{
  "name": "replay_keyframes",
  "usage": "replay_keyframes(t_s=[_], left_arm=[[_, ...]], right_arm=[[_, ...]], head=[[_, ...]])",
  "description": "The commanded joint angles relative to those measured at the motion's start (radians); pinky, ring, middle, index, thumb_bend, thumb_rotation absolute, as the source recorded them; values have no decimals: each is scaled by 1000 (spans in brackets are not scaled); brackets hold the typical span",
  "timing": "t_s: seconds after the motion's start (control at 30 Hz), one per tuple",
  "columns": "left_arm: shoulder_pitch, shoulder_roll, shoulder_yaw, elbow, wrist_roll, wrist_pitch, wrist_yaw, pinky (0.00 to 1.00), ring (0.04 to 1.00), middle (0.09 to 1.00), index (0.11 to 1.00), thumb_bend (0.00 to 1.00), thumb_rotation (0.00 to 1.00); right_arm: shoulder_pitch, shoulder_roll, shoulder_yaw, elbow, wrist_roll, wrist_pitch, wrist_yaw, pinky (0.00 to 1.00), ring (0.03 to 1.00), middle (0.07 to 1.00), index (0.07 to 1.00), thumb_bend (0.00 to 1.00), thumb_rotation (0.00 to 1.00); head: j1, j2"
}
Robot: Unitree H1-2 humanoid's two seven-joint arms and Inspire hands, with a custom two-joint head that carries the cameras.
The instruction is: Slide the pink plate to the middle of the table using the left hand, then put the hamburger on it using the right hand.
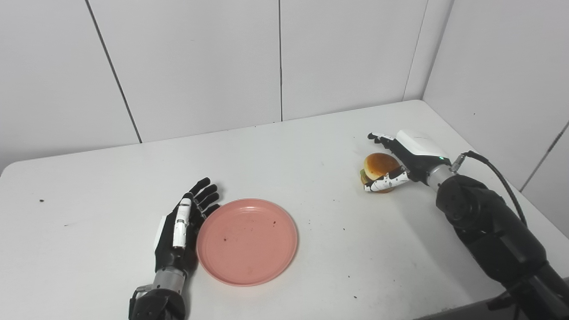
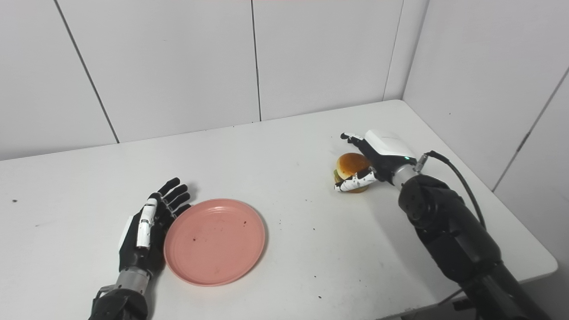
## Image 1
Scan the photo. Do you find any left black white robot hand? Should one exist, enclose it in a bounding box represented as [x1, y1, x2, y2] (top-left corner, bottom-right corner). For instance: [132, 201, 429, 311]
[153, 177, 221, 273]

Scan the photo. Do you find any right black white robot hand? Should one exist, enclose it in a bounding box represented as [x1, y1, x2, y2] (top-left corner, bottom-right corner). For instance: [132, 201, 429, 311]
[364, 129, 453, 192]

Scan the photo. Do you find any toy hamburger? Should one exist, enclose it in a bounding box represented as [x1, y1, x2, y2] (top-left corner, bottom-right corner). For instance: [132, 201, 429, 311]
[360, 152, 403, 194]

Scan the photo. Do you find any pink round plate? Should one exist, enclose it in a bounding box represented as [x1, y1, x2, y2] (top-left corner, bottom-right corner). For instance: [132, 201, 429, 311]
[196, 198, 299, 287]

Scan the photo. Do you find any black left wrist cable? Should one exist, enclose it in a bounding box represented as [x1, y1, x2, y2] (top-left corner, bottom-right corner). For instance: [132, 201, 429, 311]
[128, 285, 154, 320]

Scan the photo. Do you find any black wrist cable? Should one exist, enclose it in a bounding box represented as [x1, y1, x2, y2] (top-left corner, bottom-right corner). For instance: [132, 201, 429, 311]
[450, 151, 529, 227]
[128, 285, 154, 320]

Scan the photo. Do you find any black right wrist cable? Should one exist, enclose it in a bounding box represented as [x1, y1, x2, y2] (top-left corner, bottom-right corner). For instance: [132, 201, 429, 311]
[450, 151, 529, 227]

